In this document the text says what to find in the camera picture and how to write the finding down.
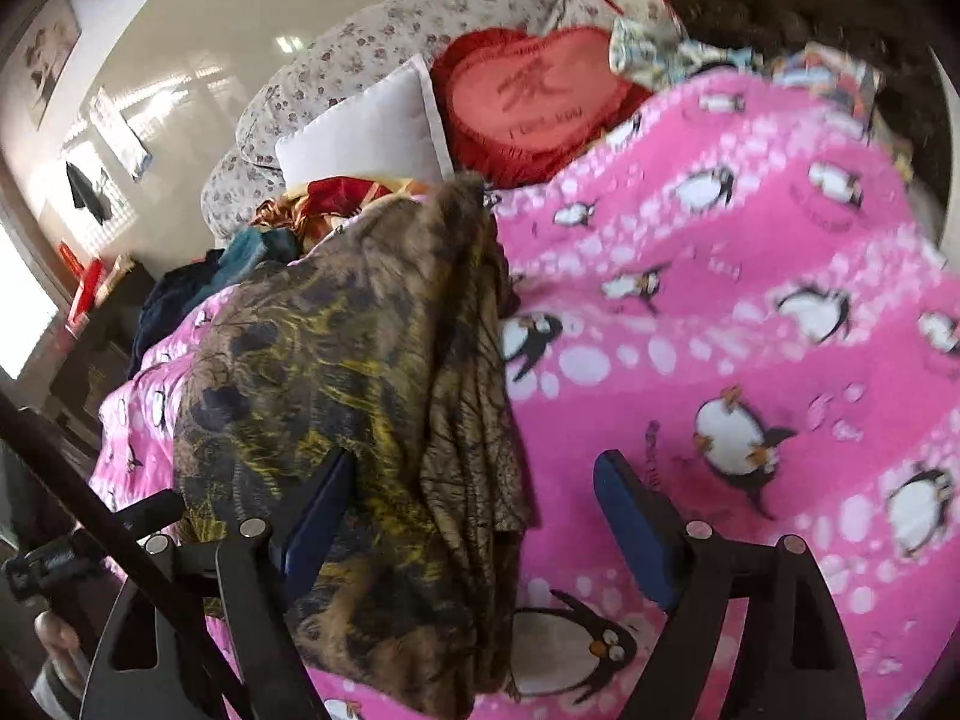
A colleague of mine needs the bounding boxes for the framed wall photo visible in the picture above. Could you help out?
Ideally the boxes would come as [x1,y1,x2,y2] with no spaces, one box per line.
[13,0,82,127]

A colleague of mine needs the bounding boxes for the dark wooden cabinet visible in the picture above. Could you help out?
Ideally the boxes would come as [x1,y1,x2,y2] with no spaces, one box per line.
[50,260,155,437]

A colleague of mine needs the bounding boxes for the red yellow blanket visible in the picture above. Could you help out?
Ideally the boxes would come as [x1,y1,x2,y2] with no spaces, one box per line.
[251,176,431,254]

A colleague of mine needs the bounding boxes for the red heart cushion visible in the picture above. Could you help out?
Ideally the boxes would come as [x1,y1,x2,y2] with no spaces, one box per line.
[430,26,652,188]

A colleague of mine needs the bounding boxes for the dark blue teal clothes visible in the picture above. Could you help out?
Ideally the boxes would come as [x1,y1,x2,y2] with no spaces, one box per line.
[127,227,299,379]

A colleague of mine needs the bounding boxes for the left hand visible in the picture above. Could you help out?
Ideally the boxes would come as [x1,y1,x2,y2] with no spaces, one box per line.
[31,610,89,720]

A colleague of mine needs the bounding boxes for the dark wooden headboard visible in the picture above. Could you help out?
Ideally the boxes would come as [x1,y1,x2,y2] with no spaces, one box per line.
[669,0,953,199]

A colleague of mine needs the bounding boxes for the white square pillow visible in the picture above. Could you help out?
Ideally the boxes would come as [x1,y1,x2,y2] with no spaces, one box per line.
[275,54,454,188]

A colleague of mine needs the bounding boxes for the pink penguin blanket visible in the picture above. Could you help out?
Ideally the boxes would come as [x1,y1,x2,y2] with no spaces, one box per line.
[91,70,958,718]

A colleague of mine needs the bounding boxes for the floral quilt bundle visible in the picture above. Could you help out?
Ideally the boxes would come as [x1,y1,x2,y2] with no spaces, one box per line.
[200,0,685,247]

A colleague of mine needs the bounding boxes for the brown yellow patterned garment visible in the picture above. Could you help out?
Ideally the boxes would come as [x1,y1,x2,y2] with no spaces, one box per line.
[172,174,530,718]

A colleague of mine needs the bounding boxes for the red box on cabinet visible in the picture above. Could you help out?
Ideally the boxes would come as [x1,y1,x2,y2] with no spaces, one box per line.
[59,241,104,327]

